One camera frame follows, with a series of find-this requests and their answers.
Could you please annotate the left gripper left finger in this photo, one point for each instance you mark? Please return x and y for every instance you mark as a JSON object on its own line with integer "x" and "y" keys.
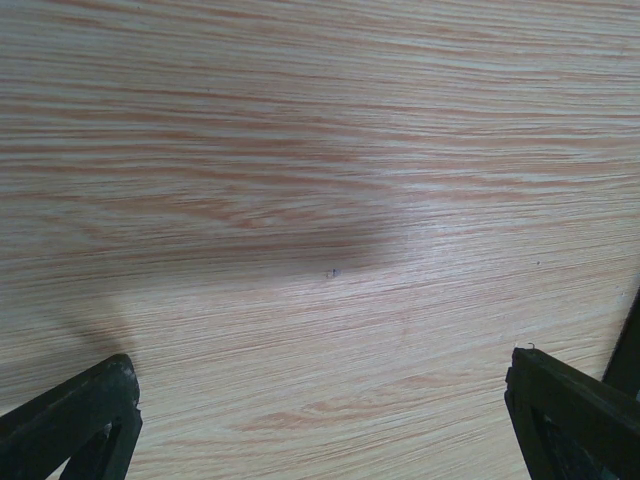
{"x": 88, "y": 426}

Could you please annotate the folding chess board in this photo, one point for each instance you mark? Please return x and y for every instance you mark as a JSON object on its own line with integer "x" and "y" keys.
{"x": 623, "y": 369}

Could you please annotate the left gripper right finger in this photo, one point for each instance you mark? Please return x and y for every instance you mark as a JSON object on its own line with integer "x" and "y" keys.
{"x": 569, "y": 425}

